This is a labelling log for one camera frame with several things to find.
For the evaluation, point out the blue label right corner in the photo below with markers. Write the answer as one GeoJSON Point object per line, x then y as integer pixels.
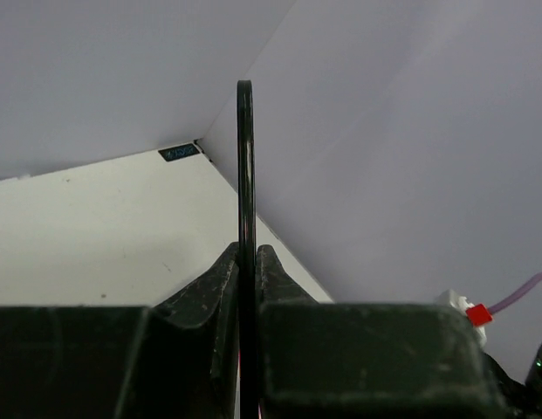
{"type": "Point", "coordinates": [179, 152]}

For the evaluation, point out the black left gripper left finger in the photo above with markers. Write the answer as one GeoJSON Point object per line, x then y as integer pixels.
{"type": "Point", "coordinates": [177, 359]}

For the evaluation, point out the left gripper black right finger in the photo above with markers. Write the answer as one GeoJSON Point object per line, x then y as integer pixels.
{"type": "Point", "coordinates": [378, 360]}

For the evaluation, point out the white whiteboard black frame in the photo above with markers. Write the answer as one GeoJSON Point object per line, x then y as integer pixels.
{"type": "Point", "coordinates": [247, 252]}

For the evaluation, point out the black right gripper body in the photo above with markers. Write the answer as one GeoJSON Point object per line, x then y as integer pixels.
{"type": "Point", "coordinates": [523, 400]}

